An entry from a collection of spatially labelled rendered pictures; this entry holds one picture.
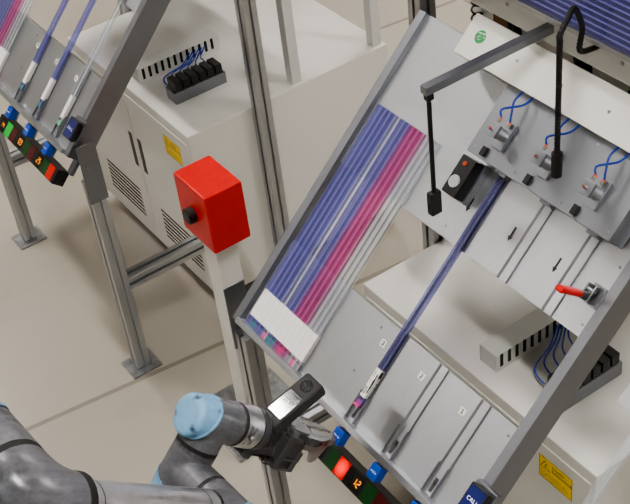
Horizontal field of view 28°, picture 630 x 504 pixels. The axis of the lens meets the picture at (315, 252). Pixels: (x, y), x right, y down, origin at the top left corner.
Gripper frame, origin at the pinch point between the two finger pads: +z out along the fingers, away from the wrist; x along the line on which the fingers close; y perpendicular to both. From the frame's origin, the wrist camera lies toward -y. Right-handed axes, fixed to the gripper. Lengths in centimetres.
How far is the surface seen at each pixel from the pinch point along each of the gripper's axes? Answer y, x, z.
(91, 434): 61, -97, 40
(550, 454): -15.9, 20.5, 33.3
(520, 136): -63, 2, -3
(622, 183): -65, 24, -3
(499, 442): -18.7, 28.1, 2.6
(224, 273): 0, -72, 27
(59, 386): 60, -119, 41
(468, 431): -16.6, 22.0, 2.6
